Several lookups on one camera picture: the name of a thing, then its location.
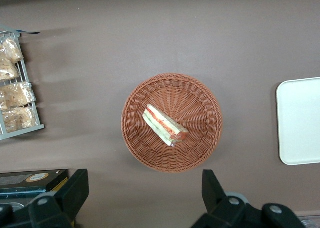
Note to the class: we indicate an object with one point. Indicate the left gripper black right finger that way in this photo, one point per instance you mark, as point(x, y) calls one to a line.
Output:
point(212, 190)

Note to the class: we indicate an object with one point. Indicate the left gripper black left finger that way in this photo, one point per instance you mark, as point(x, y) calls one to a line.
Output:
point(75, 188)

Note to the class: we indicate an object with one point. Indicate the triangle sandwich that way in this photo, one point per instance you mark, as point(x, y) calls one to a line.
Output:
point(162, 124)

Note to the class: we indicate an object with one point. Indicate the round brown wicker basket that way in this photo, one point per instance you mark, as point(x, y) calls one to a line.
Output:
point(195, 108)

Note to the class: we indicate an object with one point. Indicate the cream plastic tray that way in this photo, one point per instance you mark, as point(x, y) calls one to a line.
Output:
point(300, 120)

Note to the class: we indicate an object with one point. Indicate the black food warmer cabinet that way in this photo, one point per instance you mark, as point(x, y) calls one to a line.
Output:
point(37, 179)

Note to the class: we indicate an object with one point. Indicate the steel warmer pan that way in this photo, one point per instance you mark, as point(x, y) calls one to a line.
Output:
point(12, 205)

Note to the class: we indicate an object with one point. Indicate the clear bag of snacks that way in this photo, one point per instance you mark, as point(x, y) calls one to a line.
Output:
point(18, 119)
point(7, 70)
point(11, 50)
point(16, 95)

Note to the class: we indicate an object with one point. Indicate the thin blue strip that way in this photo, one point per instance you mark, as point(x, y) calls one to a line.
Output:
point(30, 32)

